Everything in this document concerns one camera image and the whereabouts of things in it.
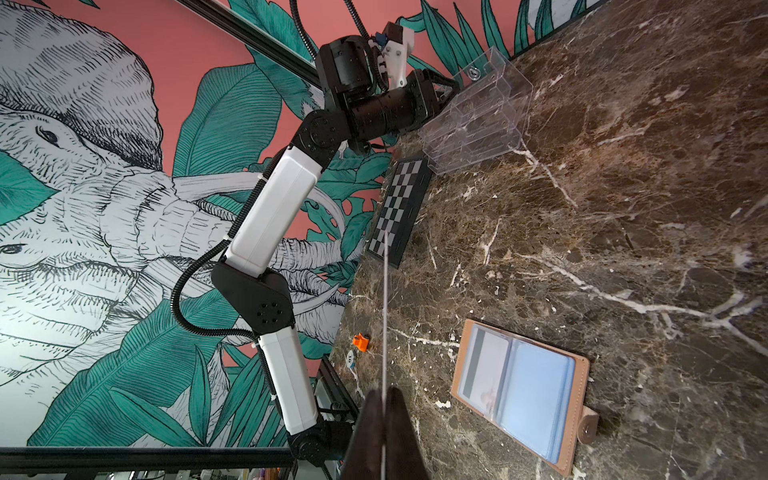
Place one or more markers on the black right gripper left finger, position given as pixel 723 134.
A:
pixel 363 459

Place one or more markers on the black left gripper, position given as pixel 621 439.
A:
pixel 405 108

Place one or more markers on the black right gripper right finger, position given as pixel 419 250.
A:
pixel 403 456

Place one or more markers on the clear acrylic organizer box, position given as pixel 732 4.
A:
pixel 484 120

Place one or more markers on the white pink credit card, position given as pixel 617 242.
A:
pixel 384 382

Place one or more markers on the black white checkered board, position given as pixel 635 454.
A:
pixel 393 226

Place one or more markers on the small orange block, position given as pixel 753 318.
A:
pixel 361 342

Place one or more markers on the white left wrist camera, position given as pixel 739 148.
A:
pixel 392 49

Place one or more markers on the black corner frame post left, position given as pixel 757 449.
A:
pixel 236 26

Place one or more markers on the black front mounting rail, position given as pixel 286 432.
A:
pixel 81 462

